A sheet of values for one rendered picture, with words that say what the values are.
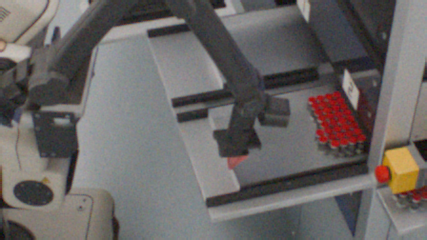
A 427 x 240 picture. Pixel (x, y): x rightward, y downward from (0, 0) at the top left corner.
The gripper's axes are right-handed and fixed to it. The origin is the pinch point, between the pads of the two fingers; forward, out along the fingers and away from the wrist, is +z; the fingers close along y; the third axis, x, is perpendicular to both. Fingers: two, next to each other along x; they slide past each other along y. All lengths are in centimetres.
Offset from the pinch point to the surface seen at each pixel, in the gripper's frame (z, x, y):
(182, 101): 2.9, 25.9, -4.4
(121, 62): 91, 144, 14
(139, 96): 90, 122, 17
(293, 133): 0.2, 8.7, 19.5
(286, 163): 1.1, -0.1, 14.6
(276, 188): 0.3, -8.1, 9.1
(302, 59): -1.9, 34.2, 31.2
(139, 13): 10, 72, -4
